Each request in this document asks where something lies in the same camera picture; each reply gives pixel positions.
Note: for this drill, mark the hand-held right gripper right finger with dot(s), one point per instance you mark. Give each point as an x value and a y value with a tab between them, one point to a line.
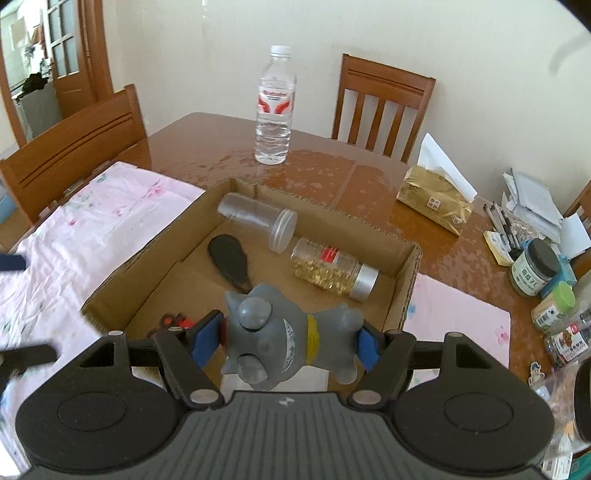
369	350

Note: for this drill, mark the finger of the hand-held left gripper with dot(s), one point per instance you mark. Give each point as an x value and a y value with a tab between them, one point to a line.
27	356
11	263

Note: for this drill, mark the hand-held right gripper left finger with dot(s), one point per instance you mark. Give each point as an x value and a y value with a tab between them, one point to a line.
207	341

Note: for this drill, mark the red toy car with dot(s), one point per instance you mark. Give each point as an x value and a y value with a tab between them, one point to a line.
178	319

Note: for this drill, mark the grey toy figure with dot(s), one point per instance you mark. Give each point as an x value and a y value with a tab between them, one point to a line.
277	337

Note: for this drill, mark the black oval brush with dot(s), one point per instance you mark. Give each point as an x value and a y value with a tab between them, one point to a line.
226	258

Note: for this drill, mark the yellow capsule bottle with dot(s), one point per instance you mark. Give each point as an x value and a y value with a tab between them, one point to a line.
323	272

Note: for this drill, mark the clear plastic container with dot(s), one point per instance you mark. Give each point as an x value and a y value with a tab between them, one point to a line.
249	212

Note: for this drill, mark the cardboard box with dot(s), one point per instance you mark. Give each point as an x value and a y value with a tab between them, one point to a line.
286	217

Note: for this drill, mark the floral pink cloth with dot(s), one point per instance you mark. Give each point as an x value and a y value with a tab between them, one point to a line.
92	230

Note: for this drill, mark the wooden chair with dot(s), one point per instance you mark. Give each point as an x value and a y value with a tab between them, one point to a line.
383	83
581	198
74	147

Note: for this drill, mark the gold tissue pack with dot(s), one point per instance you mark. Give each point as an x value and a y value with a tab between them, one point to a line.
434	198

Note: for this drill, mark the small cartoon sticker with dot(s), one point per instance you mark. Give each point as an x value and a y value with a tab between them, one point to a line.
535	373

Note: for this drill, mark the dark cloth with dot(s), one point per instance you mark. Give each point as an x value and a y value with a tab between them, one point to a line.
34	82

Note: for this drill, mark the glass jar dark lid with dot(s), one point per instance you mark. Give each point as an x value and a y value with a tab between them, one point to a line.
533	270

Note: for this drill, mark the green lid spice bottle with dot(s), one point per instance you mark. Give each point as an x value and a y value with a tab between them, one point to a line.
554	304

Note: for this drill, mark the red label spice bottle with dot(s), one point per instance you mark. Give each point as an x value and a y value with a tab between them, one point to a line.
570	339

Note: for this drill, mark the large clear jar black lid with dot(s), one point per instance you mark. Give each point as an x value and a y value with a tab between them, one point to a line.
582	397

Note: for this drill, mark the wooden door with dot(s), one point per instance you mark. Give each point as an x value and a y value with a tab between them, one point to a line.
69	46

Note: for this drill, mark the stack of white papers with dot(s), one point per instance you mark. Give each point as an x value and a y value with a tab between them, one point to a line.
535	198

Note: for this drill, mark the clear water bottle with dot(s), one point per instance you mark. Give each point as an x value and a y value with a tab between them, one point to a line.
274	120

